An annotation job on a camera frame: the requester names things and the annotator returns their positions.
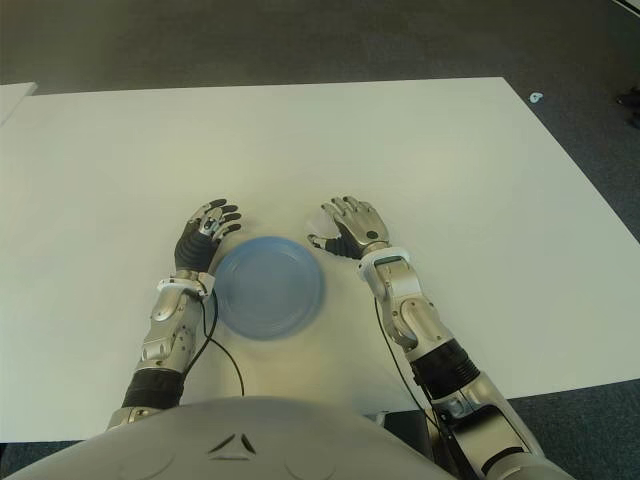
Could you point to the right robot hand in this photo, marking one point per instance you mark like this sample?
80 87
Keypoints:
362 227

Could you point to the grey robot torso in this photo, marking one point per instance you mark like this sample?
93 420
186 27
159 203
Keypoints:
225 440

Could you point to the white charger block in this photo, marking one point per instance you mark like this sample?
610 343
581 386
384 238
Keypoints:
322 225

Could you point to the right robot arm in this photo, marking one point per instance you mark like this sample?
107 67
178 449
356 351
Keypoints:
425 325

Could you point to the small white floor object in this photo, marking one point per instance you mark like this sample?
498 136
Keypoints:
536 97

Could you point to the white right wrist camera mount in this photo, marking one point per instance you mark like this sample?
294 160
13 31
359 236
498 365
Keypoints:
367 260

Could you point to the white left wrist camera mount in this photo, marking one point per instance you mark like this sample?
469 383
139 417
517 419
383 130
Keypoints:
175 285

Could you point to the neighbouring white table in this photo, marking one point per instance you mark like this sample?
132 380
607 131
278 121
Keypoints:
12 100

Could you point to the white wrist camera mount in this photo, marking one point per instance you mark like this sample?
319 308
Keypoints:
367 260
175 285

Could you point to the dark object on floor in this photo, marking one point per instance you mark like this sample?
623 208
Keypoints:
630 100

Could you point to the blue round plate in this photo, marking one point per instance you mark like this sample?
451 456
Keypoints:
270 287

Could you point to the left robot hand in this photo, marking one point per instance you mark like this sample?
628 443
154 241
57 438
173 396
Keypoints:
195 247

